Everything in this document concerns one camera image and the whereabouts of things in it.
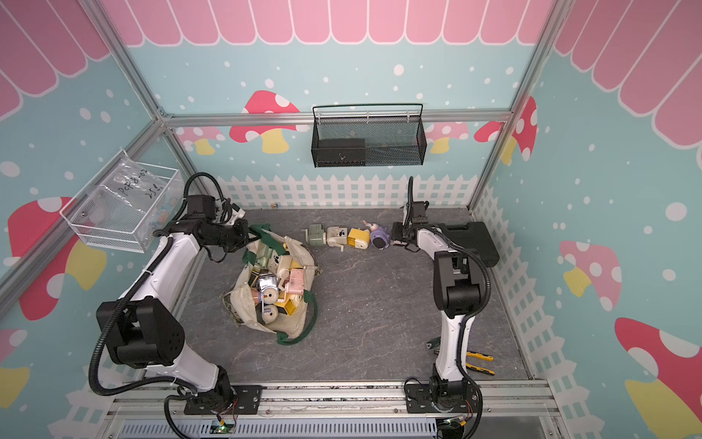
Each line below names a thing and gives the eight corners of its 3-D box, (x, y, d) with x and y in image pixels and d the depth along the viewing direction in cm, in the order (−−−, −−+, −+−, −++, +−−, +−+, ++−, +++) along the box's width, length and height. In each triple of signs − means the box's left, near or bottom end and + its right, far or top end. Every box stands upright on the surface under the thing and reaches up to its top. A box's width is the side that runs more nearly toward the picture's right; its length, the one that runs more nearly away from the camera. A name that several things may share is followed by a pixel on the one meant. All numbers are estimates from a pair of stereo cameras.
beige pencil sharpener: (326, 251, 108) (325, 244, 104) (328, 233, 114) (327, 226, 110) (347, 251, 108) (346, 244, 104) (347, 233, 114) (347, 226, 110)
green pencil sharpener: (302, 248, 109) (299, 239, 104) (304, 233, 114) (302, 224, 109) (325, 248, 109) (323, 239, 104) (326, 233, 114) (325, 224, 109)
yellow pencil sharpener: (347, 249, 108) (347, 243, 105) (348, 234, 113) (348, 228, 110) (369, 249, 108) (370, 243, 105) (369, 234, 113) (369, 228, 110)
